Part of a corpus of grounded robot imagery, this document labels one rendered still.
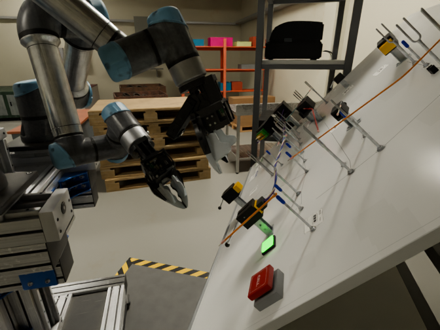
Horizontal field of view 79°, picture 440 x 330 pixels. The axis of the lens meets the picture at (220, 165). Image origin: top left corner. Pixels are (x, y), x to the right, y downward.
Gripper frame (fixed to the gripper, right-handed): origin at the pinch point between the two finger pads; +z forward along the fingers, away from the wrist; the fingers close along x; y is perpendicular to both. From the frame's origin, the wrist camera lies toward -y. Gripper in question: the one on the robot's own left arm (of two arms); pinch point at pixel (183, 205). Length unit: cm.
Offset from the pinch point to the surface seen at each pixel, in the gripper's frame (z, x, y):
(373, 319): 56, 24, -9
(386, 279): 56, 41, -17
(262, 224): 16.9, 11.5, 5.2
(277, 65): -39, 90, -30
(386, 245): 28.7, 10.4, 37.1
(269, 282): 24.6, -0.8, 22.1
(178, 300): 20, -15, -128
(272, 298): 26.8, -1.9, 21.4
